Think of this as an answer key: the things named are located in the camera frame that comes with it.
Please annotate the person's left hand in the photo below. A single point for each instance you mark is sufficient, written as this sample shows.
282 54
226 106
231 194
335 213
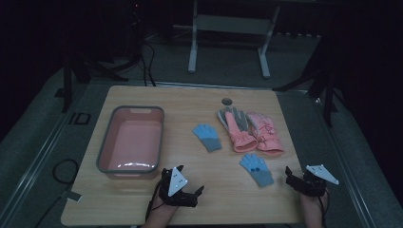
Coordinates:
162 211

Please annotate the black floor stand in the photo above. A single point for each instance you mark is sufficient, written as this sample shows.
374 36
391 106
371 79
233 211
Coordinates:
328 95
67 82

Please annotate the person's right hand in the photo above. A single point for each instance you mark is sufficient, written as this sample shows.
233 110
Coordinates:
312 205

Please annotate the white metal desk frame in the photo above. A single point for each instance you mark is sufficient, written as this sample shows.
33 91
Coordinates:
233 24

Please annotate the pink basin with grey rim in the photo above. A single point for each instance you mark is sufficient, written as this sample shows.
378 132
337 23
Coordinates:
133 142

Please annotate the blue glove with grey cuff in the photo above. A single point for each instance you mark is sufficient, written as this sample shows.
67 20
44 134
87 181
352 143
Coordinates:
207 136
256 169

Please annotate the pink padded glove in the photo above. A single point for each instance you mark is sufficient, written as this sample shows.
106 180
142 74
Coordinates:
267 136

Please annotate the pink glove with grey palm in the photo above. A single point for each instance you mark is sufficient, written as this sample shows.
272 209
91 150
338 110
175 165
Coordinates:
239 133

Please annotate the grey tape piece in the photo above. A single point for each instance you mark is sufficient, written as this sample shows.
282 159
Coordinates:
74 196

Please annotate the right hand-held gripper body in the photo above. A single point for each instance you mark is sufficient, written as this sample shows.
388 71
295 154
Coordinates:
320 173

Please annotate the round grey table grommet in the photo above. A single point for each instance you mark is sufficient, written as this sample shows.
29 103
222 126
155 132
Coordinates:
226 101

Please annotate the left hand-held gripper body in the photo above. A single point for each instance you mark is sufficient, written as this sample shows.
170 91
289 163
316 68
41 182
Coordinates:
176 183

